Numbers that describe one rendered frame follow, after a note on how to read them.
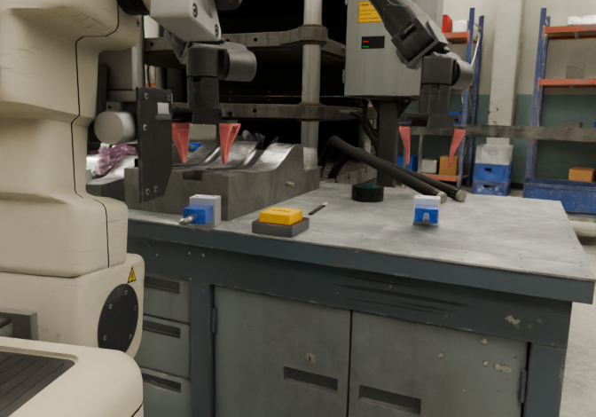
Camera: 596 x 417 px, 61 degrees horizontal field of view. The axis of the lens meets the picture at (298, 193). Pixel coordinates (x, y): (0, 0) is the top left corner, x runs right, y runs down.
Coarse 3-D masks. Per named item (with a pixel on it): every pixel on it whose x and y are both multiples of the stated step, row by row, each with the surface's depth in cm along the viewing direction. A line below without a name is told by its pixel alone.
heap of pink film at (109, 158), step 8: (120, 144) 128; (88, 152) 129; (96, 152) 137; (104, 152) 125; (112, 152) 125; (120, 152) 126; (128, 152) 128; (136, 152) 136; (104, 160) 122; (112, 160) 123; (120, 160) 124; (96, 168) 121; (104, 168) 121; (112, 168) 121
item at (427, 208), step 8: (416, 200) 100; (424, 200) 99; (432, 200) 99; (440, 200) 98; (416, 208) 96; (424, 208) 96; (432, 208) 95; (416, 216) 96; (424, 216) 92; (432, 216) 95; (424, 224) 100; (432, 224) 100
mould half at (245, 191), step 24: (216, 144) 133; (240, 144) 131; (288, 144) 128; (192, 168) 110; (264, 168) 118; (288, 168) 124; (312, 168) 142; (168, 192) 104; (192, 192) 102; (216, 192) 100; (240, 192) 103; (264, 192) 113; (288, 192) 125
